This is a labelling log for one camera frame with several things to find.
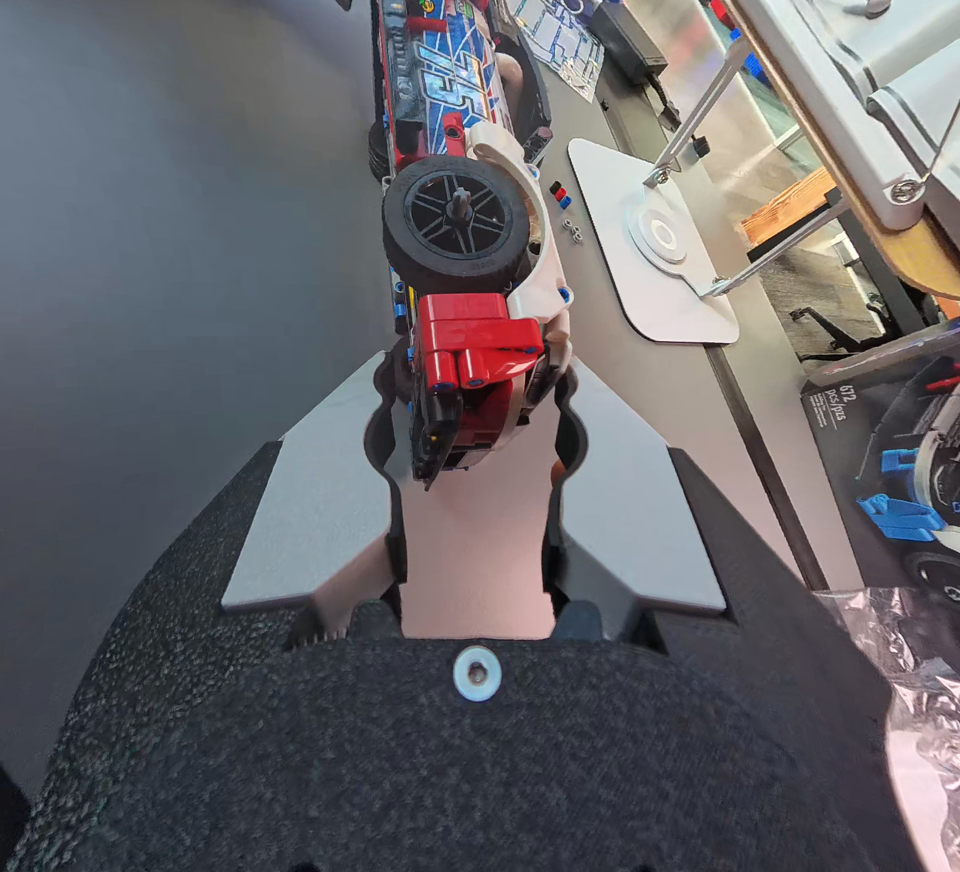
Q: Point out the white panel on wooden board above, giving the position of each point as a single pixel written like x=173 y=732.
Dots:
x=840 y=62

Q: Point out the person's right hand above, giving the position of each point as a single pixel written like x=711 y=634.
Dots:
x=557 y=473

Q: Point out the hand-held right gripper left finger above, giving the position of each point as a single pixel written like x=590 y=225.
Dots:
x=315 y=512

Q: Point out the clear plastic bag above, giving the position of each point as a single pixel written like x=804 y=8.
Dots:
x=915 y=699

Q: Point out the grey desk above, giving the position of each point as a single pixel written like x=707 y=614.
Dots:
x=187 y=250

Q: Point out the shiny sticker sheet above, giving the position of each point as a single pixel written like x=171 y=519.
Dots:
x=555 y=32

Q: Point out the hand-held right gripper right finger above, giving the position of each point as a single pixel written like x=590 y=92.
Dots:
x=637 y=520

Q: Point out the black power adapter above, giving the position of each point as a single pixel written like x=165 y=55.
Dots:
x=630 y=40

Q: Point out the black toy packaging box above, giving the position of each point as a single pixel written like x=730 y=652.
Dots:
x=885 y=475

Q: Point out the person's left hand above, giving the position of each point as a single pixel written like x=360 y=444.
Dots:
x=511 y=74

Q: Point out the brick-built toy race car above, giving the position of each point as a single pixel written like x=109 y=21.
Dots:
x=442 y=100

